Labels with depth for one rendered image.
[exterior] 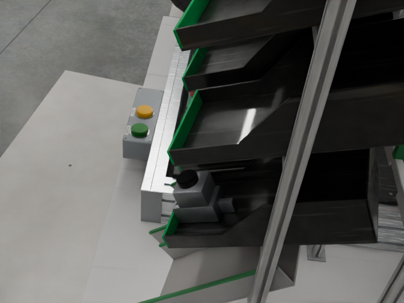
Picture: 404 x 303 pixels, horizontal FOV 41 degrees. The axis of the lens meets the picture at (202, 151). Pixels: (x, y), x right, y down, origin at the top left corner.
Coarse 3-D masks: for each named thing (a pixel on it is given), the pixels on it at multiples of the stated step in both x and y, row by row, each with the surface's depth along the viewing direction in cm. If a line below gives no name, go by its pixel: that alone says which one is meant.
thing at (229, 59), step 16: (368, 16) 62; (384, 16) 61; (288, 32) 66; (304, 32) 65; (208, 48) 83; (224, 48) 82; (240, 48) 80; (256, 48) 78; (272, 48) 67; (288, 48) 67; (192, 64) 77; (208, 64) 79; (224, 64) 78; (240, 64) 76; (256, 64) 70; (272, 64) 69; (192, 80) 74; (208, 80) 73; (224, 80) 72; (240, 80) 72
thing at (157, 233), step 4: (232, 168) 100; (236, 168) 99; (240, 168) 99; (172, 184) 107; (156, 228) 97; (160, 228) 96; (164, 228) 96; (152, 232) 98; (156, 232) 97; (160, 232) 97; (156, 236) 98; (160, 236) 98; (160, 240) 99
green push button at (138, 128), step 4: (136, 124) 127; (140, 124) 127; (144, 124) 127; (132, 128) 126; (136, 128) 126; (140, 128) 126; (144, 128) 126; (132, 132) 126; (136, 132) 125; (140, 132) 125; (144, 132) 126; (140, 136) 126
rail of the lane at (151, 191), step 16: (176, 48) 155; (176, 64) 149; (176, 80) 145; (176, 96) 138; (160, 112) 133; (176, 112) 133; (160, 128) 129; (176, 128) 135; (160, 144) 125; (160, 160) 122; (144, 176) 117; (160, 176) 117; (144, 192) 114; (160, 192) 113; (144, 208) 117; (160, 208) 117
